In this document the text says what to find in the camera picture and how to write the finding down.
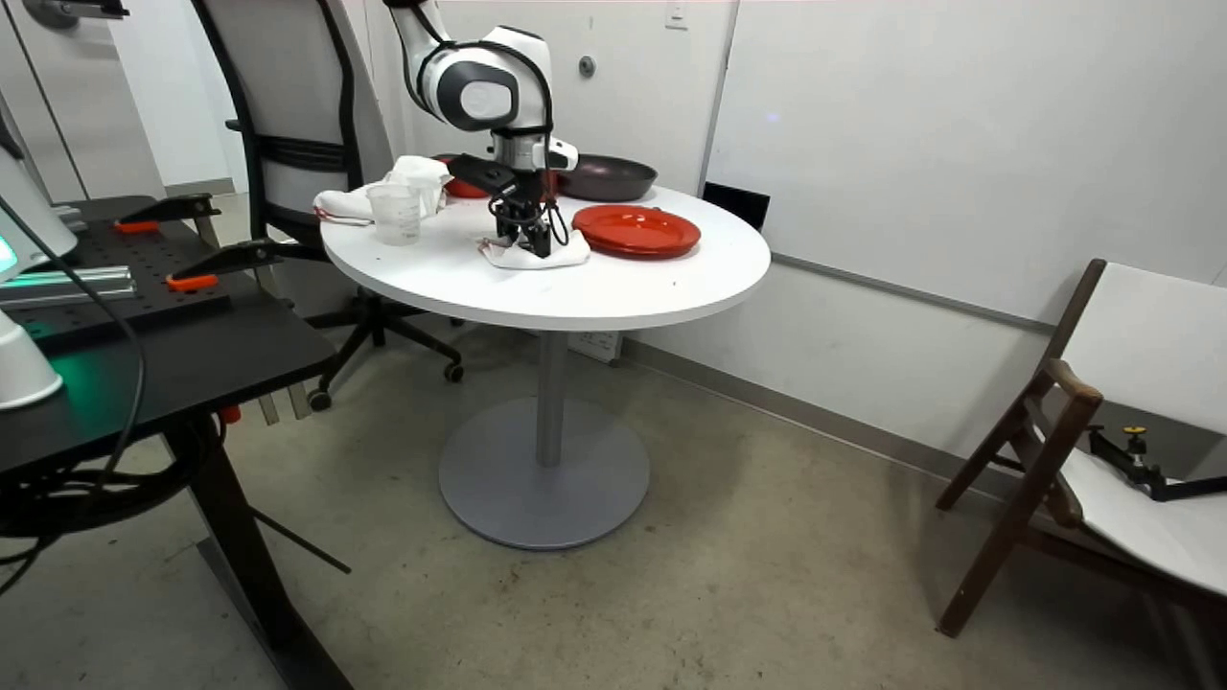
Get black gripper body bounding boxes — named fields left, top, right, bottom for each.
left=485, top=165, right=573, bottom=221

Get crumpled white red-striped towel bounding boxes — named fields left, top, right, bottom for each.
left=310, top=153, right=453, bottom=229

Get red bowl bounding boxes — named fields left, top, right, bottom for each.
left=441, top=153, right=504, bottom=204

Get dark frying pan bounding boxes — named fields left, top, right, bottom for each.
left=556, top=151, right=664, bottom=204

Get red plate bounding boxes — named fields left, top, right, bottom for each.
left=572, top=204, right=706, bottom=264

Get clear plastic measuring cup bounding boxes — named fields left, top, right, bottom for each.
left=365, top=176, right=433, bottom=244

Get black mesh office chair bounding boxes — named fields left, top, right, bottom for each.
left=187, top=0, right=469, bottom=414

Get black robot desk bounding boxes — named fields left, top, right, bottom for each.
left=0, top=189, right=361, bottom=690

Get white dome device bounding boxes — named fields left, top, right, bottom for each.
left=0, top=309, right=66, bottom=414

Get wooden folding chair white cushions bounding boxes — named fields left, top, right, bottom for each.
left=936, top=257, right=1227, bottom=690

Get round white pedestal table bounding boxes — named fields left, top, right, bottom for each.
left=317, top=157, right=774, bottom=556

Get black wall box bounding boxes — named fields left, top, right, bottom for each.
left=700, top=181, right=774, bottom=233

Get black clamp orange handle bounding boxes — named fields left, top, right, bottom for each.
left=163, top=236, right=323, bottom=298
left=109, top=190, right=222, bottom=243

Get aluminium rail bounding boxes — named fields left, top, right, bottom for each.
left=0, top=262, right=136, bottom=308

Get black cable bundle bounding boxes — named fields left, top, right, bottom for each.
left=0, top=451, right=187, bottom=598

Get black clamp mount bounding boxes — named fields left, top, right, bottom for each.
left=1086, top=418, right=1227, bottom=505

